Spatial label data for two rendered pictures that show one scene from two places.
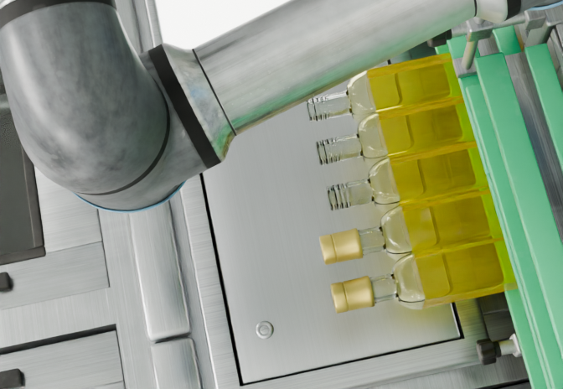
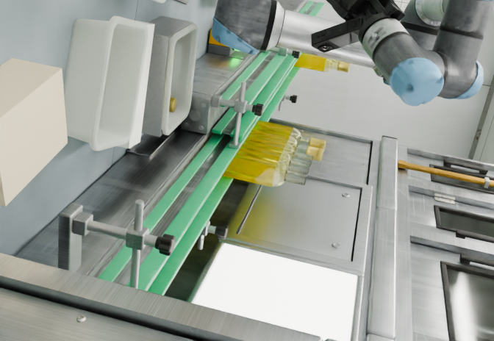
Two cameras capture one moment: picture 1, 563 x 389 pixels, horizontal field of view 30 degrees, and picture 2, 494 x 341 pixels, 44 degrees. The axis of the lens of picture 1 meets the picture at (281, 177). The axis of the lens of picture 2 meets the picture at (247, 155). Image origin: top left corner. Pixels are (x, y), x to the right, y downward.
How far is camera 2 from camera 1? 1.92 m
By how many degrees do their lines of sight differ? 85
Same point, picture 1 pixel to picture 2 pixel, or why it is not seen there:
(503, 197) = (252, 117)
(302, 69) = not seen: hidden behind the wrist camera
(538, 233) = (259, 84)
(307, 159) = (300, 222)
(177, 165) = not seen: hidden behind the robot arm
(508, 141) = (251, 95)
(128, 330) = (403, 223)
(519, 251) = not seen: hidden behind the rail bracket
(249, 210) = (336, 220)
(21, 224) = (452, 275)
